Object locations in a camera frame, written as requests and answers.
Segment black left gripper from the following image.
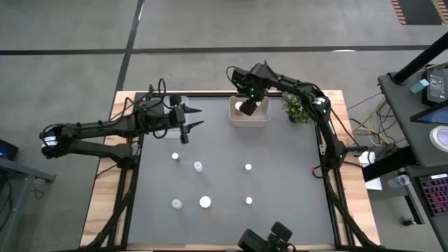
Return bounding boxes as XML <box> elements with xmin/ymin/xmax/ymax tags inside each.
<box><xmin>164</xmin><ymin>94</ymin><xmax>205</xmax><ymax>145</ymax></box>

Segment beige plastic bin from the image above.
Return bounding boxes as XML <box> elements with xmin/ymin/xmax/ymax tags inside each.
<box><xmin>228</xmin><ymin>95</ymin><xmax>272</xmax><ymax>127</ymax></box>

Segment clear plastic bin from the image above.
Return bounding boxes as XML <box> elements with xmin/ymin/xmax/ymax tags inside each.
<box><xmin>159</xmin><ymin>95</ymin><xmax>190</xmax><ymax>139</ymax></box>

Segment green potted plant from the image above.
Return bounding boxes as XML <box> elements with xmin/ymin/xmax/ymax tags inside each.
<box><xmin>281</xmin><ymin>91</ymin><xmax>314</xmax><ymax>124</ymax></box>

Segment grey table mat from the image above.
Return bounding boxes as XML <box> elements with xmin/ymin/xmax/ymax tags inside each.
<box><xmin>127</xmin><ymin>96</ymin><xmax>336</xmax><ymax>246</ymax></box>

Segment white power adapter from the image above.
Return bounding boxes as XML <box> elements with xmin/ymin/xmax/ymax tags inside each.
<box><xmin>358</xmin><ymin>150</ymin><xmax>377</xmax><ymax>167</ymax></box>

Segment black boxy device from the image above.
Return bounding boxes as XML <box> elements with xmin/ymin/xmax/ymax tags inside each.
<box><xmin>237</xmin><ymin>221</ymin><xmax>293</xmax><ymax>252</ymax></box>

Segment white paper sheet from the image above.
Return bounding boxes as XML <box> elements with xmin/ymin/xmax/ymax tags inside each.
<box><xmin>363</xmin><ymin>177</ymin><xmax>384</xmax><ymax>192</ymax></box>

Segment dark grey desk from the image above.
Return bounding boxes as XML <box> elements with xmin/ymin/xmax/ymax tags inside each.
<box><xmin>377</xmin><ymin>62</ymin><xmax>448</xmax><ymax>169</ymax></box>
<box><xmin>405</xmin><ymin>164</ymin><xmax>448</xmax><ymax>252</ymax></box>

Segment clear water bottle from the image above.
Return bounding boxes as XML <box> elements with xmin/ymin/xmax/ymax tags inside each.
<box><xmin>386</xmin><ymin>174</ymin><xmax>411</xmax><ymax>188</ymax></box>

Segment small teal box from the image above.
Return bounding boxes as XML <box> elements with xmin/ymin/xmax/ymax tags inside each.
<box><xmin>409</xmin><ymin>78</ymin><xmax>430</xmax><ymax>95</ymax></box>

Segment grey metal desk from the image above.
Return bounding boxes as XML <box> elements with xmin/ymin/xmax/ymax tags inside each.
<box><xmin>0</xmin><ymin>157</ymin><xmax>57</xmax><ymax>252</ymax></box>

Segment black pole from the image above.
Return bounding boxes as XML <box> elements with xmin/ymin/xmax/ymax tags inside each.
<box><xmin>391</xmin><ymin>31</ymin><xmax>448</xmax><ymax>85</ymax></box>

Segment black device blue light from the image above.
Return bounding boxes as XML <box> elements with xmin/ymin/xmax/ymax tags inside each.
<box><xmin>0</xmin><ymin>139</ymin><xmax>19</xmax><ymax>161</ymax></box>

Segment tablet with blue screen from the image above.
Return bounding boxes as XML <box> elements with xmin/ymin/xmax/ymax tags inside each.
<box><xmin>409</xmin><ymin>104</ymin><xmax>448</xmax><ymax>125</ymax></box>

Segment round white device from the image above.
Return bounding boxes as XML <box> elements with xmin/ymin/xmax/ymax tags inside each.
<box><xmin>429</xmin><ymin>125</ymin><xmax>448</xmax><ymax>153</ymax></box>

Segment dark rug striped edges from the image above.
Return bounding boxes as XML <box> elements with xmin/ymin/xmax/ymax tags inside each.
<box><xmin>390</xmin><ymin>0</ymin><xmax>448</xmax><ymax>26</ymax></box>

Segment backlit keyboard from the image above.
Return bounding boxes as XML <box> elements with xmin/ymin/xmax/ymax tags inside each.
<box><xmin>416</xmin><ymin>174</ymin><xmax>448</xmax><ymax>217</ymax></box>

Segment tangled cable bundle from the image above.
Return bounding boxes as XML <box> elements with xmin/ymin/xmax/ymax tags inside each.
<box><xmin>348</xmin><ymin>92</ymin><xmax>393</xmax><ymax>148</ymax></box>

